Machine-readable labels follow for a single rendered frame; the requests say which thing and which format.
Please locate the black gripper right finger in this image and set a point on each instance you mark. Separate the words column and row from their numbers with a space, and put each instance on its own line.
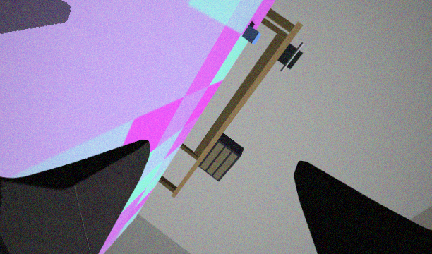
column 343, row 221

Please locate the blue rectangular block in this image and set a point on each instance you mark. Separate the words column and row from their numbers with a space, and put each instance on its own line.
column 251, row 35

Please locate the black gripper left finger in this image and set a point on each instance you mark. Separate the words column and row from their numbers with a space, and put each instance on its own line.
column 70, row 209

